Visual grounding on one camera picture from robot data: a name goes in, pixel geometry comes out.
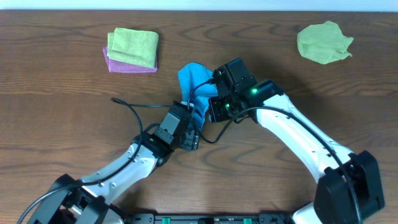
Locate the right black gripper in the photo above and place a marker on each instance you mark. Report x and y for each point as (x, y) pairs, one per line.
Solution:
(215, 112)

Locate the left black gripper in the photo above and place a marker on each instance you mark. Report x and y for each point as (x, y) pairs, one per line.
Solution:
(191, 139)

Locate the blue microfiber cloth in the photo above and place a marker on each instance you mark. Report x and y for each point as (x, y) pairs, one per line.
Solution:
(190, 76)

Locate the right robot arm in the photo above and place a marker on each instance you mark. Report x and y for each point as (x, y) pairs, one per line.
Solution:
(349, 186)

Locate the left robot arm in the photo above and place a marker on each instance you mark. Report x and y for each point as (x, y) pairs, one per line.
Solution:
(89, 199)

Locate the folded green cloth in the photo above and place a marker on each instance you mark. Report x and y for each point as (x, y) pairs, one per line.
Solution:
(137, 47)

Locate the folded purple cloth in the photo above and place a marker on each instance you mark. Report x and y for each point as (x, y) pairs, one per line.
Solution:
(122, 67)

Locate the crumpled yellow-green cloth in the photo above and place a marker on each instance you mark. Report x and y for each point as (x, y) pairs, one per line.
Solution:
(323, 43)

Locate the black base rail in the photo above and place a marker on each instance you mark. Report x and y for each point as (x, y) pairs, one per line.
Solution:
(264, 218)

